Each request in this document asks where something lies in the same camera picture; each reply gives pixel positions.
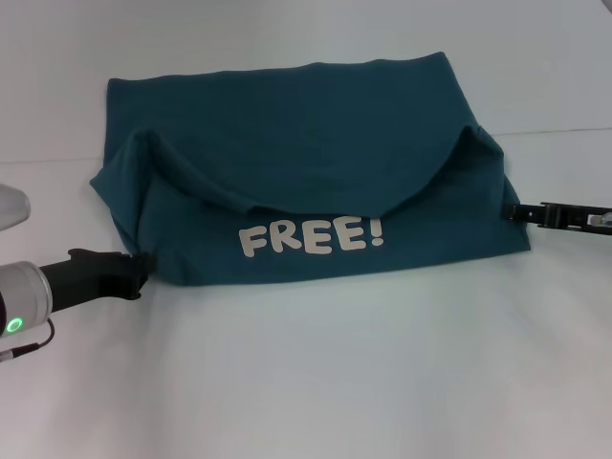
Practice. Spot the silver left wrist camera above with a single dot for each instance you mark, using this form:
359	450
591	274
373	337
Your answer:
12	208

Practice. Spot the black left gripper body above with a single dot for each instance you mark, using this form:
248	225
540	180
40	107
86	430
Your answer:
91	277

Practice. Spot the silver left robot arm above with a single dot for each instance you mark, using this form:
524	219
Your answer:
21	299

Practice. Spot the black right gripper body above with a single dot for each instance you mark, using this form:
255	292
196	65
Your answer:
574	216

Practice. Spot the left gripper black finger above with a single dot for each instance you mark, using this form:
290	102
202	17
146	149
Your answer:
143	265

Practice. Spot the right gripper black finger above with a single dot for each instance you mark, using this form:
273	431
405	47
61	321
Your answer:
523	212

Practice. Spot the teal blue shirt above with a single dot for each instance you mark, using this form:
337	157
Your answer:
311	181

